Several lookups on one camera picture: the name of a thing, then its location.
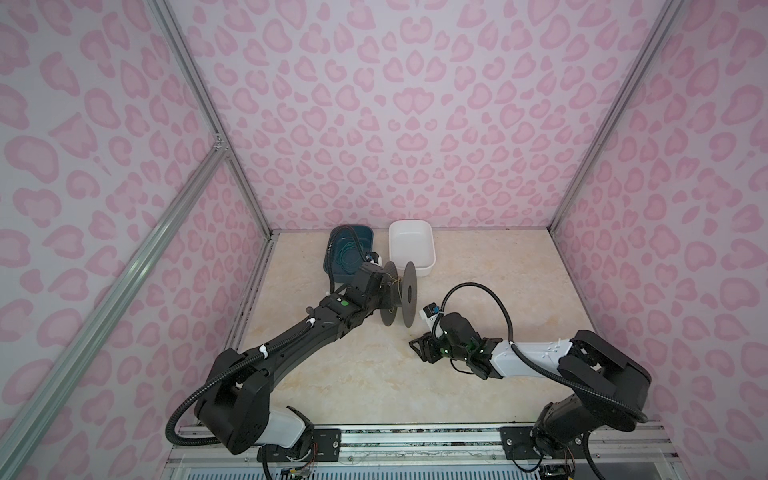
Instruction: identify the left aluminium frame strut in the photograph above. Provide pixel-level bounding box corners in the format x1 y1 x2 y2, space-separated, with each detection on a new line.
146 0 273 240

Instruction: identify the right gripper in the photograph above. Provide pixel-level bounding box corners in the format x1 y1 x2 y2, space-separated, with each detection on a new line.
405 330 469 365

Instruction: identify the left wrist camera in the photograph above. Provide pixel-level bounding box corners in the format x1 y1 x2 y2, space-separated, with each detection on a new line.
363 252 383 267

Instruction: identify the diagonal aluminium frame strut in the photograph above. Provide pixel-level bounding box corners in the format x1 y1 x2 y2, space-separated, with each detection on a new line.
1 145 227 479

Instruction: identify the dark grey cable spool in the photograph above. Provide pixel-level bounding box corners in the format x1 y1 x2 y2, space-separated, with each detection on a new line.
379 261 418 328

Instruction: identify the white plastic tray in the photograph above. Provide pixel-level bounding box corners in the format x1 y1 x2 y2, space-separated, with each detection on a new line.
388 220 436 277

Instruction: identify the right aluminium frame strut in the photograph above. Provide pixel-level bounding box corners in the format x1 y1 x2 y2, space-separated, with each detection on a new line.
548 0 688 237

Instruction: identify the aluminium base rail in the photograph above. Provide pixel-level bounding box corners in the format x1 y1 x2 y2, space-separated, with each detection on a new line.
162 422 687 479

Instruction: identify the green cable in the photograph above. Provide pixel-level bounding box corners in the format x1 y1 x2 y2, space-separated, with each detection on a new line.
335 238 367 271

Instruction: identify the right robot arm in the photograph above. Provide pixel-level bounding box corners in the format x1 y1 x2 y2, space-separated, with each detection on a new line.
409 330 652 457

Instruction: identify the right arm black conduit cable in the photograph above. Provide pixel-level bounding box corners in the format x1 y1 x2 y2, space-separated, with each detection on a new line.
437 281 649 424

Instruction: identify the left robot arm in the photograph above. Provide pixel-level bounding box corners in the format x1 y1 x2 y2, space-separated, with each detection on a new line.
166 262 399 460

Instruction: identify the dark teal plastic bin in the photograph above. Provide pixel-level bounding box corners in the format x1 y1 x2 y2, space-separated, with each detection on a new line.
323 224 374 284

